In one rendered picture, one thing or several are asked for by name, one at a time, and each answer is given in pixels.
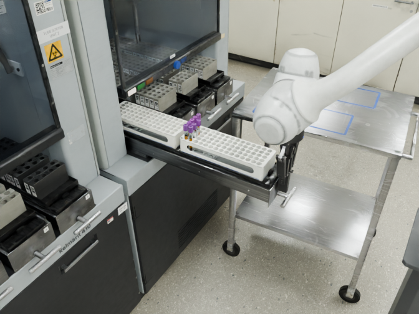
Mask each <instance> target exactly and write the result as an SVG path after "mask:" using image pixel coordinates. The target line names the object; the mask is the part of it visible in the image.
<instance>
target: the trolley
mask: <svg viewBox="0 0 419 314"><path fill-rule="evenodd" d="M277 72H278V68H274V67H273V68H272V69H271V70H270V71H269V72H268V73H267V74H266V76H265V77H264V78H263V79H262V80H261V81H260V82H259V83H258V84H257V85H256V86H255V87H254V88H253V90H252V91H251V92H250V93H249V94H248V95H247V97H246V98H245V99H244V100H243V101H242V102H241V103H240V104H239V105H238V106H237V107H236V108H235V110H234V111H233V112H232V115H231V116H232V118H233V122H232V136H234V137H237V138H239V133H240V120H246V121H250V122H253V115H254V111H255V109H256V107H257V105H258V103H259V101H260V99H261V98H262V96H263V95H264V94H265V93H266V92H267V91H268V90H269V89H270V88H271V87H272V85H273V83H274V79H275V76H276V74H277ZM414 101H415V96H414V95H409V94H405V93H399V92H393V91H389V90H384V89H380V88H374V87H368V86H364V85H361V86H360V87H359V88H357V89H355V90H354V91H352V92H350V93H349V94H347V95H346V96H344V97H342V98H341V99H339V100H338V101H336V102H334V103H332V104H330V105H329V106H327V107H325V108H324V109H323V110H322V111H321V113H320V115H319V119H318V120H317V121H316V122H314V123H313V124H311V125H310V126H308V127H307V128H306V129H305V132H304V136H308V137H311V138H316V139H319V140H323V141H328V142H331V143H335V144H338V145H342V146H347V147H350V148H355V149H358V150H362V151H366V152H369V153H374V154H377V155H382V156H386V157H388V158H387V162H386V164H385V167H384V170H383V174H382V177H381V180H380V183H379V185H378V189H377V193H376V195H375V197H373V196H369V195H366V194H362V193H359V192H356V191H352V190H349V189H345V188H342V187H339V186H335V185H333V184H329V183H325V182H322V181H318V180H316V179H312V178H308V177H305V176H301V175H299V174H295V173H291V176H290V181H289V189H288V191H287V193H286V194H289V192H290V190H291V189H292V187H293V186H295V187H296V188H297V189H296V191H295V193H294V194H293V195H292V197H291V198H290V200H289V202H288V203H287V204H286V206H285V208H281V207H280V205H281V204H282V202H283V200H284V199H285V198H284V197H280V196H276V198H275V199H274V200H273V202H272V203H271V205H270V206H269V207H268V203H267V202H264V201H262V200H259V199H256V198H255V197H252V196H248V195H246V197H245V198H244V200H243V201H242V203H241V204H240V206H239V207H238V209H237V211H236V196H237V191H236V190H234V189H231V188H230V194H229V228H228V240H226V241H225V242H224V244H223V246H222V248H223V250H224V252H225V253H226V254H228V255H230V256H232V257H235V256H238V255H239V253H240V247H239V245H238V244H237V243H236V239H235V238H234V235H235V222H236V218H238V219H240V220H243V221H246V222H249V223H252V224H255V225H257V226H260V227H263V228H266V229H269V230H271V231H274V232H277V233H280V234H283V235H285V236H288V237H292V238H294V239H297V240H300V241H303V242H305V243H308V244H311V245H314V246H316V247H320V248H322V249H325V250H328V251H331V252H333V253H336V254H339V255H342V256H344V257H348V258H350V259H353V260H356V261H357V263H356V266H355V270H354V273H353V276H352V279H351V281H350V282H349V285H344V286H341V287H340V289H339V296H340V297H341V299H343V300H344V301H346V302H349V303H357V302H359V300H360V296H361V294H360V292H359V291H358V290H357V289H356V286H357V281H358V279H359V276H360V273H361V270H362V267H363V265H364V262H365V258H366V256H367V252H368V250H369V247H370V244H371V241H372V238H373V237H375V235H376V232H377V230H376V227H377V224H378V221H379V219H380V215H381V213H382V209H383V207H384V204H385V201H386V198H387V195H388V192H389V190H390V186H391V184H392V181H393V177H394V175H395V172H396V170H397V166H398V163H399V161H400V160H401V158H403V159H407V160H411V161H412V160H413V155H414V152H415V145H416V142H417V135H418V129H419V113H417V112H413V111H412V110H413V104H414ZM411 116H413V117H417V121H416V125H415V131H414V134H413V140H412V146H411V150H410V155H407V154H404V153H403V149H404V146H405V140H406V137H407V132H408V127H409V123H410V118H411ZM267 207H268V208H267Z"/></svg>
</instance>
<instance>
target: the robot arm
mask: <svg viewBox="0 0 419 314"><path fill-rule="evenodd" d="M417 48H419V12H418V13H416V14H415V15H413V16H412V17H410V18H409V19H407V20H406V21H405V22H403V23H402V24H400V25H399V26H398V27H396V28H395V29H394V30H392V31H391V32H389V33H388V34H387V35H385V36H384V37H383V38H381V39H380V40H379V41H377V42H376V43H374V44H373V45H372V46H370V47H369V48H368V49H367V50H365V51H363V52H362V53H361V54H360V55H358V56H357V57H356V58H354V59H353V60H351V61H350V62H349V63H347V64H346V65H344V66H343V67H341V68H340V69H339V70H337V71H335V72H334V73H332V74H330V75H328V76H326V77H324V78H322V79H319V74H320V70H319V60H318V56H317V54H316V53H315V52H313V51H311V50H309V49H305V48H295V49H290V50H287V51H286V53H285V54H284V56H283V58H282V60H281V62H280V64H279V68H278V72H277V74H276V76H275V79H274V83H273V85H272V87H271V88H270V89H269V90H268V91H267V92H266V93H265V94H264V95H263V96H262V98H261V99H260V101H259V103H258V105H257V107H256V109H255V111H254V115H253V128H254V129H255V131H256V133H257V135H258V137H260V139H262V140H263V142H265V143H267V144H269V145H280V154H277V155H276V164H277V176H278V177H279V181H278V186H277V190H278V191H282V192H284V193H287V191H288V189H289V181H290V176H291V173H293V172H294V170H292V168H293V166H294V162H295V158H296V153H297V149H298V145H299V142H300V141H302V140H303V138H304V132H305V129H306V128H307V127H308V126H310V125H311V124H313V123H314V122H316V121H317V120H318V119H319V115H320V113H321V111H322V110H323V109H324V108H325V107H327V106H329V105H330V104H332V103H334V102H336V101H338V100H339V99H341V98H342V97H344V96H346V95H347V94H349V93H350V92H352V91H354V90H355V89H357V88H359V87H360V86H361V85H363V84H364V83H366V82H368V81H369V80H370V79H372V78H374V77H375V76H376V75H378V74H379V73H381V72H383V71H384V70H385V69H387V68H389V67H390V66H391V65H393V64H394V63H396V62H398V61H399V60H400V59H402V58H404V57H405V56H406V55H408V54H409V53H411V52H413V51H414V50H415V49H417Z"/></svg>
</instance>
